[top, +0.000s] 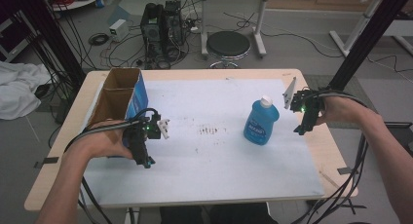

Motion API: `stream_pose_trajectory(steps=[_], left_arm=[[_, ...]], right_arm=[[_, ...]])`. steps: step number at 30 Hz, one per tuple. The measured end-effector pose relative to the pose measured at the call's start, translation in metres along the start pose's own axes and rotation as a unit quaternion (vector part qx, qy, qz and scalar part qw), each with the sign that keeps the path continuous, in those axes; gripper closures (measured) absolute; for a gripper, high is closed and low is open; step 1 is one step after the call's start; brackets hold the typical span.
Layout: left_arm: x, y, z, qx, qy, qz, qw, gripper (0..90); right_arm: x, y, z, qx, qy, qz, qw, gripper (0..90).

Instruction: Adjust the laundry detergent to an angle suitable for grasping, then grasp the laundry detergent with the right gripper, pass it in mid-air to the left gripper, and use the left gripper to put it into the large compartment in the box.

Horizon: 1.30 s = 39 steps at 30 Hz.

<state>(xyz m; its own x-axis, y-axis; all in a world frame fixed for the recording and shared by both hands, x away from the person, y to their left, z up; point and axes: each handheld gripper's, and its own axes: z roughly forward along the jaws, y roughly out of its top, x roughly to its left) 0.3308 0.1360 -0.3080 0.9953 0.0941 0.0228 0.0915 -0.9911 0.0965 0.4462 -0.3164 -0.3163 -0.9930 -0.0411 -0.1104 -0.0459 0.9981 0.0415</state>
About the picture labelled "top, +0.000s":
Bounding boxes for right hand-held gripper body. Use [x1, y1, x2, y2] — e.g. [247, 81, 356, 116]
[289, 87, 326, 136]

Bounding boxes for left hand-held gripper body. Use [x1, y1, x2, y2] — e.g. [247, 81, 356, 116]
[122, 114, 163, 169]

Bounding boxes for blue bottle with white cap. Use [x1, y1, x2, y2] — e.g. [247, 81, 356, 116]
[243, 94, 281, 146]

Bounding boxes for blue cardboard box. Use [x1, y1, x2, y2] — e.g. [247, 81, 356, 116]
[85, 66, 150, 160]

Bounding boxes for person's left hand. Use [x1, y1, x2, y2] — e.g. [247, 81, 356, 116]
[71, 119, 134, 167]

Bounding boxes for person's right hand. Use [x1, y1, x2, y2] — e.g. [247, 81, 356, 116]
[316, 94, 370, 128]

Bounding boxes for white table mat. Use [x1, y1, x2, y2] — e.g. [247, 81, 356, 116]
[79, 78, 326, 208]

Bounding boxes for black round stool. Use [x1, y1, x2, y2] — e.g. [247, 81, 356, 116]
[206, 30, 252, 69]

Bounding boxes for black computer tower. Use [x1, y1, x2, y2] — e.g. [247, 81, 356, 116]
[139, 2, 166, 70]
[163, 0, 188, 57]

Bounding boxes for person's legs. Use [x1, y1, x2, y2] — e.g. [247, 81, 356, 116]
[159, 202, 271, 224]

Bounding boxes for small white box device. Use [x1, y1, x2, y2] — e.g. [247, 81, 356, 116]
[108, 18, 131, 43]

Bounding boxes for black tape cross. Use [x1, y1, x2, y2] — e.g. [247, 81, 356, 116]
[340, 198, 368, 216]

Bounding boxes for white cloth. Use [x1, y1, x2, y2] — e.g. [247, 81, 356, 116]
[0, 60, 53, 121]

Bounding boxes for round white table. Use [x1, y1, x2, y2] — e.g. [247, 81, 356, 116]
[48, 0, 107, 13]

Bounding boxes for dark shelf unit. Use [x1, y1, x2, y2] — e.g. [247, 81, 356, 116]
[0, 9, 35, 63]

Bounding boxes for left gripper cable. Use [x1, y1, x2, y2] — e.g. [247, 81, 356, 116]
[63, 107, 161, 224]

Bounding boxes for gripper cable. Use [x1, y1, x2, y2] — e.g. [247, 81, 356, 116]
[63, 107, 161, 224]
[291, 88, 370, 224]

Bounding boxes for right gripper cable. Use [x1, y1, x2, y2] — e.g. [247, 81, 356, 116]
[291, 88, 370, 224]

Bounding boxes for white metal table frame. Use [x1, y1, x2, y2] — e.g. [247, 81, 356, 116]
[328, 0, 413, 58]

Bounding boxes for black metal post with base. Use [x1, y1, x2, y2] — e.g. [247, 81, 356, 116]
[328, 0, 413, 92]

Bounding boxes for coiled black cable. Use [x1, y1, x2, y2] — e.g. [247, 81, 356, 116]
[88, 32, 111, 47]

